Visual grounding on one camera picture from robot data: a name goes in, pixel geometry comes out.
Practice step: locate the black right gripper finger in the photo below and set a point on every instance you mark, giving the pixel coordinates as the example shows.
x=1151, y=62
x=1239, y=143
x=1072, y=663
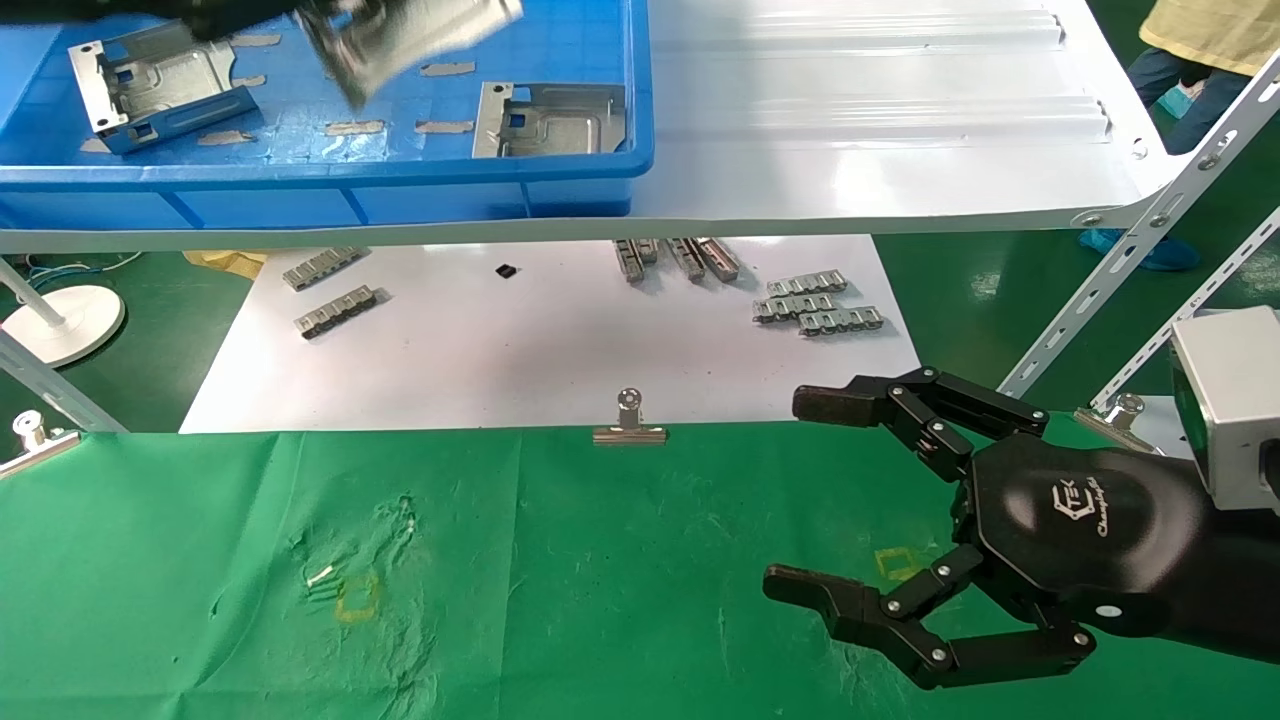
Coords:
x=850, y=610
x=840, y=405

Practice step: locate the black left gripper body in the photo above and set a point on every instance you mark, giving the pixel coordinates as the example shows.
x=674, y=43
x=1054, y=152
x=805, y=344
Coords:
x=240, y=15

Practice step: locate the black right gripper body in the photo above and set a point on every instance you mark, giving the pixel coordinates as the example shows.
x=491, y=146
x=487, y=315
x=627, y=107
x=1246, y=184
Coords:
x=1080, y=530

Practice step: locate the sheet metal bracket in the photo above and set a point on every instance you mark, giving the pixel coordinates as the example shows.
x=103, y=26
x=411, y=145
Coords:
x=165, y=85
x=555, y=125
x=420, y=30

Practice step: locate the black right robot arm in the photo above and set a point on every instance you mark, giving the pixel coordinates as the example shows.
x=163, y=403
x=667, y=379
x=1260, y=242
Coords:
x=1245, y=600

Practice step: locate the silver binder clip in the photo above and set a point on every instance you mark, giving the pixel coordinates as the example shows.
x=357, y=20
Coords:
x=35, y=445
x=1115, y=420
x=630, y=432

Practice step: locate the beige tape strip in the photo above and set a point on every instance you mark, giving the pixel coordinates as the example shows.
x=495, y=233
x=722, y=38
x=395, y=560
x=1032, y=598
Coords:
x=97, y=146
x=446, y=127
x=448, y=69
x=355, y=128

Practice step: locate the blue plastic bin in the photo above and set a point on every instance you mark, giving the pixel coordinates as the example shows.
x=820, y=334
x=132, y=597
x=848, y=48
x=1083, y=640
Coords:
x=300, y=190

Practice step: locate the green table cloth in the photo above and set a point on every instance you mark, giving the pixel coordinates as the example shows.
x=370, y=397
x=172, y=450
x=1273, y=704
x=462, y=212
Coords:
x=620, y=580

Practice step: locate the yellow plastic bag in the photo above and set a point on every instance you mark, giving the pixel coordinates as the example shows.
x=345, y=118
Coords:
x=230, y=262

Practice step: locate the white perforated angle strut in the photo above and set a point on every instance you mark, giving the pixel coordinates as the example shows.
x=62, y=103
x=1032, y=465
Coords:
x=1200, y=300
x=60, y=390
x=1130, y=250

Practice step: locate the white metal shelf panel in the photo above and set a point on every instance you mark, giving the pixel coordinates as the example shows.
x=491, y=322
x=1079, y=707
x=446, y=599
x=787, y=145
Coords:
x=850, y=120

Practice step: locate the blue shoe cover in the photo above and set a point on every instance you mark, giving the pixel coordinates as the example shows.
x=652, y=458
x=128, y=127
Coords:
x=1140, y=250

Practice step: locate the white floor board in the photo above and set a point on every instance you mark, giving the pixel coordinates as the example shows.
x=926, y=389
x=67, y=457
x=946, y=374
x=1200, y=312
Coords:
x=550, y=350

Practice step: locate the white round stand base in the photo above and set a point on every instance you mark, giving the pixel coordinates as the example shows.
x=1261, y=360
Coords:
x=75, y=320

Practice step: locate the small white screw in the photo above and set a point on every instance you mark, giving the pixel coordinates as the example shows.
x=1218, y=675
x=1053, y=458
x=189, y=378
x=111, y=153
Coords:
x=320, y=576

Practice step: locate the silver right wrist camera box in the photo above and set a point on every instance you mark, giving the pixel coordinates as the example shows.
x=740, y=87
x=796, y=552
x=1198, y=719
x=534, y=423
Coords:
x=1235, y=400

